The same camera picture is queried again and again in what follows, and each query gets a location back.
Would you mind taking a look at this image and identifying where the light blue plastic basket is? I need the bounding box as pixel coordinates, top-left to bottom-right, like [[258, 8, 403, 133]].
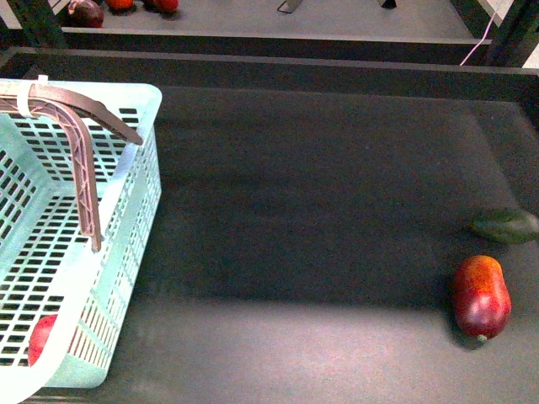
[[1, 80, 162, 403]]

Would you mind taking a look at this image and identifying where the brown basket handle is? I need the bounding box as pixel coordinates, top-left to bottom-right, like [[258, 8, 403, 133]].
[[1, 80, 143, 253]]

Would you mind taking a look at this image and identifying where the red yellow apple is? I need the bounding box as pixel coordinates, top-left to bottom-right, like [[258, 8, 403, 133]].
[[27, 315, 57, 366]]

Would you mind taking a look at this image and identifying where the dark red apple left of lemon tray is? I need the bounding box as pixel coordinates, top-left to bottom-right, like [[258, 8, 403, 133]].
[[153, 0, 179, 13]]

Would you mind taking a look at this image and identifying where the dark red apple front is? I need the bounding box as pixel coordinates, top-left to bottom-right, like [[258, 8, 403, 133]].
[[68, 0, 104, 29]]

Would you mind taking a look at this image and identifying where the black lower display tray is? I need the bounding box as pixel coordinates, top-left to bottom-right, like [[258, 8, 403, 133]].
[[1, 48, 538, 403]]

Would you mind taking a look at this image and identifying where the black display tray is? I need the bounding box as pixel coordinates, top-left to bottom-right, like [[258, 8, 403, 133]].
[[1, 48, 538, 403], [62, 1, 497, 65]]

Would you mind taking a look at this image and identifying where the black upper display tray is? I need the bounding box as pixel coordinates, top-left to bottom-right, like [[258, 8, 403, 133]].
[[62, 1, 497, 65]]

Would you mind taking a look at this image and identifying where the red mango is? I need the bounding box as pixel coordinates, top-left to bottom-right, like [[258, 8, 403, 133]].
[[451, 255, 512, 343]]

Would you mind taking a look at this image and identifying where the green avocado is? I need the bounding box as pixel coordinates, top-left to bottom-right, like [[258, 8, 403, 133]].
[[468, 208, 538, 244]]

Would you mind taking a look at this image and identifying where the orange red fruit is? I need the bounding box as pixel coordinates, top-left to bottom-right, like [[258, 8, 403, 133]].
[[105, 0, 134, 12]]

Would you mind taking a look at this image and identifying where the white zip tie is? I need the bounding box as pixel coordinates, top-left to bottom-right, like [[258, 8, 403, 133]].
[[16, 75, 48, 119]]

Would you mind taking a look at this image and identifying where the pink cable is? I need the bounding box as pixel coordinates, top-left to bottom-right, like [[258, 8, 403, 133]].
[[459, 0, 515, 66]]

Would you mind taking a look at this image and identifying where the black metal rack post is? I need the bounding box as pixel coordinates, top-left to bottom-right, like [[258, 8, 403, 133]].
[[1, 1, 68, 49]]

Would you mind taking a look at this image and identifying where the black right rack post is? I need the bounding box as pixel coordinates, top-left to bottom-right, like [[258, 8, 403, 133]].
[[482, 0, 538, 68]]

